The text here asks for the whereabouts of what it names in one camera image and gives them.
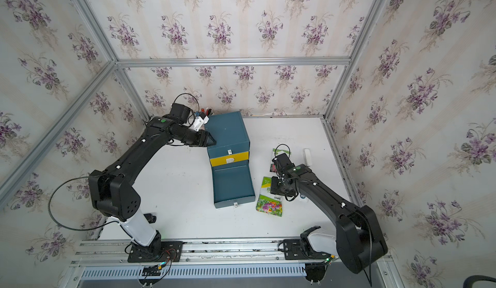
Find green white seed bag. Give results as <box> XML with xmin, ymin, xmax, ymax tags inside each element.
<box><xmin>270</xmin><ymin>149</ymin><xmax>292</xmax><ymax>173</ymax></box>

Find black object on table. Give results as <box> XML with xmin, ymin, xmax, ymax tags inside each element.
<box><xmin>144</xmin><ymin>213</ymin><xmax>157</xmax><ymax>224</ymax></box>

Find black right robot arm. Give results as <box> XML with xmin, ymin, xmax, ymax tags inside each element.
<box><xmin>271</xmin><ymin>153</ymin><xmax>388</xmax><ymax>274</ymax></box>

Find green colourful seed bag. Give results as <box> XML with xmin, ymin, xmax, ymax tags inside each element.
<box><xmin>255</xmin><ymin>176</ymin><xmax>283</xmax><ymax>217</ymax></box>

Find yellow drawer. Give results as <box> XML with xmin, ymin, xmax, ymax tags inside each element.
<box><xmin>210</xmin><ymin>151</ymin><xmax>249</xmax><ymax>167</ymax></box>

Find purple flower seed bag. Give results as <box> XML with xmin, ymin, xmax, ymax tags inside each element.
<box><xmin>299</xmin><ymin>195</ymin><xmax>309</xmax><ymax>204</ymax></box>

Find red pens in cup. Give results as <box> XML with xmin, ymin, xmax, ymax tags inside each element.
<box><xmin>195</xmin><ymin>108</ymin><xmax>213</xmax><ymax>117</ymax></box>

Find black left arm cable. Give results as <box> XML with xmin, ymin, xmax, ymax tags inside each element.
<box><xmin>47</xmin><ymin>175</ymin><xmax>117</xmax><ymax>232</ymax></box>

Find teal drawer cabinet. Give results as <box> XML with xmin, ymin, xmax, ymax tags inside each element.
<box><xmin>205</xmin><ymin>111</ymin><xmax>250</xmax><ymax>159</ymax></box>

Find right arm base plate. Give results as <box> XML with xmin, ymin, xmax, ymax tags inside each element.
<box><xmin>277</xmin><ymin>239</ymin><xmax>331</xmax><ymax>261</ymax></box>

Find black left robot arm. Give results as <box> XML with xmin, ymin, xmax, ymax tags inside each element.
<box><xmin>89</xmin><ymin>115</ymin><xmax>216</xmax><ymax>250</ymax></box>

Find aluminium mounting rail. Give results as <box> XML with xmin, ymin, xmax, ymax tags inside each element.
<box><xmin>70</xmin><ymin>237</ymin><xmax>325</xmax><ymax>266</ymax></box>

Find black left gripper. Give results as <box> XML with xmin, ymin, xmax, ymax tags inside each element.
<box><xmin>174</xmin><ymin>127</ymin><xmax>218</xmax><ymax>149</ymax></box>

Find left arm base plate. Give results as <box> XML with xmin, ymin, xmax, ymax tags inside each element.
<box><xmin>125</xmin><ymin>241</ymin><xmax>184</xmax><ymax>263</ymax></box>

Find white small device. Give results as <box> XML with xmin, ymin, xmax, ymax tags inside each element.
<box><xmin>304</xmin><ymin>149</ymin><xmax>313</xmax><ymax>167</ymax></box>

